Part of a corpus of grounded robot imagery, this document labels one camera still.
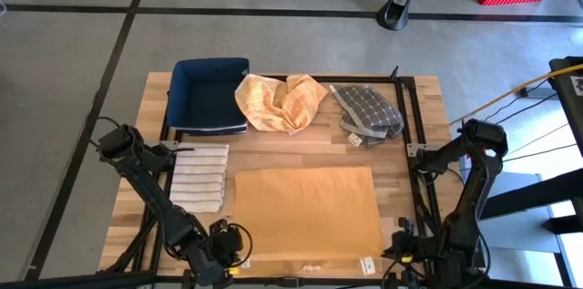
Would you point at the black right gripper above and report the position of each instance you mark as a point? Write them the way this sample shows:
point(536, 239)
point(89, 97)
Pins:
point(412, 250)

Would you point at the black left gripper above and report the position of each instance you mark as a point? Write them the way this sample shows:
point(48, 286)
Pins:
point(225, 245)

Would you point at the white paper tag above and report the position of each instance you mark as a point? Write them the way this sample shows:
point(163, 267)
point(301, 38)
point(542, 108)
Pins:
point(354, 140)
point(368, 266)

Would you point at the white towel with pink stripes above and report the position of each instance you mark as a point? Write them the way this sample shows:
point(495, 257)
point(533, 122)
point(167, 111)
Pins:
point(200, 177)

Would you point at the plain orange waffle towel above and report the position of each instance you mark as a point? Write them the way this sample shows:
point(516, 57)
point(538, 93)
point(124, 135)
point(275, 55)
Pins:
point(309, 211)

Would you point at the orange towel with white grid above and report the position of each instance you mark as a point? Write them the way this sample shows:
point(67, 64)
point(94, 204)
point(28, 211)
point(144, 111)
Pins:
point(282, 102)

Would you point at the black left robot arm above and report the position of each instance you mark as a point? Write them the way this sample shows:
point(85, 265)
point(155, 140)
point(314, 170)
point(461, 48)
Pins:
point(150, 188)

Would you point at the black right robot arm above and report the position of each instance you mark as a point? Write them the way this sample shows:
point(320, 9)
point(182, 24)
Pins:
point(469, 188)

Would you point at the grey checked towel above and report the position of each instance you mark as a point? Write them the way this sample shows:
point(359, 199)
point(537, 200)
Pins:
point(369, 113)

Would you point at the black furniture beam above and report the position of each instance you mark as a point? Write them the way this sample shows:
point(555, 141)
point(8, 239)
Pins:
point(537, 193)

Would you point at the navy fabric bin white stripes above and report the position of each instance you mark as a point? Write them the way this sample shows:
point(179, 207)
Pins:
point(205, 97)

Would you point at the black rig crossbar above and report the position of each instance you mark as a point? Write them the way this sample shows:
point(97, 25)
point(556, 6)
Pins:
point(68, 280)

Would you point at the black cart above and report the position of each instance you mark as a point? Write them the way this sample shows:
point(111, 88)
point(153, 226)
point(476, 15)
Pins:
point(569, 97)

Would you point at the silver mounting bracket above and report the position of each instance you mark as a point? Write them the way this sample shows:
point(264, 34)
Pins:
point(169, 144)
point(416, 150)

